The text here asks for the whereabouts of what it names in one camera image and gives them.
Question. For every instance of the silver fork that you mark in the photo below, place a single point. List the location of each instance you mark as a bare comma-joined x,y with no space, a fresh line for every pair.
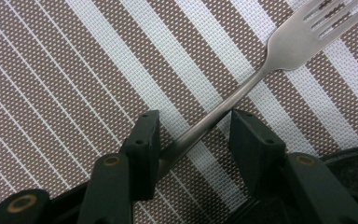
289,46

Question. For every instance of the brown striped placemat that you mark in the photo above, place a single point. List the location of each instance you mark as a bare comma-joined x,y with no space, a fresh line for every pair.
59,77

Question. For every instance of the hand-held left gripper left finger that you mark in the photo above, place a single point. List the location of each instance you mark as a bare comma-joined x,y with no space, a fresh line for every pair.
143,155

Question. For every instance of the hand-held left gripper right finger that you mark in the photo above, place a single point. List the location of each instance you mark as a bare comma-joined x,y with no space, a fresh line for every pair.
254,155

